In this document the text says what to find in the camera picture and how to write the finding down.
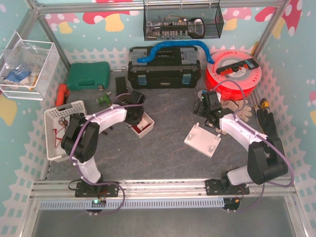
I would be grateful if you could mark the black tool box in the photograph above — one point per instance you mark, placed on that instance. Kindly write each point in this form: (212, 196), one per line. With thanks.
(172, 67)

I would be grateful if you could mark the blue white gloves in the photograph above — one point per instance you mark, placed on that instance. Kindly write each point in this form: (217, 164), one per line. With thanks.
(19, 75)

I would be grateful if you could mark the black socket holder rail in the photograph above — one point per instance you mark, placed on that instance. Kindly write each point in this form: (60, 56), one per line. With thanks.
(235, 67)

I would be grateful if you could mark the white perforated basket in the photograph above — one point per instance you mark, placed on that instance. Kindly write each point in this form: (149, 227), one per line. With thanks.
(56, 121)

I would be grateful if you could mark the black rubber glove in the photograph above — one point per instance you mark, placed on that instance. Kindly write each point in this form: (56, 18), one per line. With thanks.
(266, 122)

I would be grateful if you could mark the green plastic case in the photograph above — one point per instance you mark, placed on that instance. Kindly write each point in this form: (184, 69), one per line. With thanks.
(88, 76)

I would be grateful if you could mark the white peg board fixture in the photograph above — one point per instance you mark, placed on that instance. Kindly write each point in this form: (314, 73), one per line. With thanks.
(202, 140)

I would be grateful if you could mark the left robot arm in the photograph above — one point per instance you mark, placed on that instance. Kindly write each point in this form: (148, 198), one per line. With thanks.
(81, 137)

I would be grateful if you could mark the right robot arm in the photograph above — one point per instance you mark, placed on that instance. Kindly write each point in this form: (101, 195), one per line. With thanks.
(265, 160)

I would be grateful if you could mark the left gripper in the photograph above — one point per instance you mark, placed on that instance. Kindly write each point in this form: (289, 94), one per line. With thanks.
(135, 118)

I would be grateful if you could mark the clear acrylic wall box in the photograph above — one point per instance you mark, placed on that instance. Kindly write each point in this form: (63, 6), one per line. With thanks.
(40, 56)

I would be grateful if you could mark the green toy drill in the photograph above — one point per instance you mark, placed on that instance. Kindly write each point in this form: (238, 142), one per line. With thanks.
(105, 99)

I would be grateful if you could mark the orange utility knife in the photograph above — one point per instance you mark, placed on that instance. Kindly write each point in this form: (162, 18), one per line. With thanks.
(62, 95)

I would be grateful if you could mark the red tubing spool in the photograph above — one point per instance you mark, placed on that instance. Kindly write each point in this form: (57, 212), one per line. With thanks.
(233, 86)

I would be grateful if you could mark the black wire mesh basket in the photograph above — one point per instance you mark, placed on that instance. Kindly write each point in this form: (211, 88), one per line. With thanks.
(182, 22)

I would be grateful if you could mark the white spring tray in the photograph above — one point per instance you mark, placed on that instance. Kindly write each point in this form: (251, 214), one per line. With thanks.
(146, 119)

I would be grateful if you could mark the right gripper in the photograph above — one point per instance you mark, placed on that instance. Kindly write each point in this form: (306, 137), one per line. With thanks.
(198, 107)

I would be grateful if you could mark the solder wire spool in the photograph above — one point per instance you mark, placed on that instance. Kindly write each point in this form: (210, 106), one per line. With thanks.
(200, 93)

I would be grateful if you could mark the yellow handled tool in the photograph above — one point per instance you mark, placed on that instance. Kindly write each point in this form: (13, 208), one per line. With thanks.
(263, 104)

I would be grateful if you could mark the black battery holder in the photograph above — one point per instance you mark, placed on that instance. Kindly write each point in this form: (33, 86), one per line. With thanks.
(121, 88)

